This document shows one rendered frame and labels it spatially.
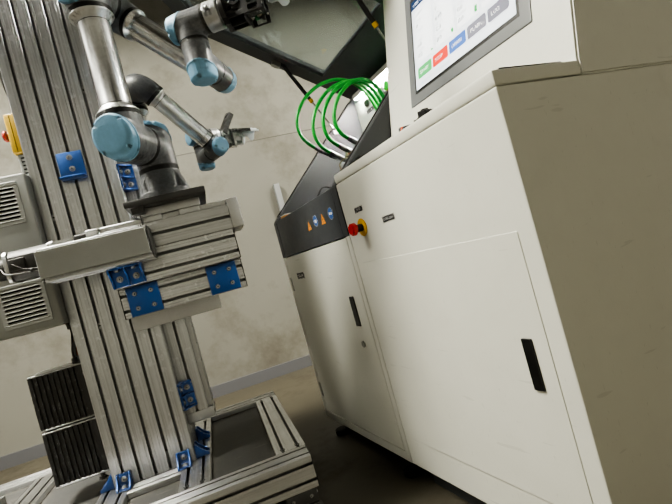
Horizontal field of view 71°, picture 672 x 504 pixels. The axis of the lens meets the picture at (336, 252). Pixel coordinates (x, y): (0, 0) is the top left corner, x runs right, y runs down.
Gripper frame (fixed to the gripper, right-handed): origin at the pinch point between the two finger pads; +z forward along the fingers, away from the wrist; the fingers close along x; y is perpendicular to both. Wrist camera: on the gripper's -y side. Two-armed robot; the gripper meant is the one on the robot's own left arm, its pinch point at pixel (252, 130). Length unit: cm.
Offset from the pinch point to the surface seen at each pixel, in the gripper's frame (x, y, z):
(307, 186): 37, 34, -2
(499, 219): 158, 52, -57
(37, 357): -157, 107, -91
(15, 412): -161, 137, -109
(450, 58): 132, 12, -24
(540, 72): 165, 27, -49
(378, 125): 100, 21, -19
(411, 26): 115, -4, -15
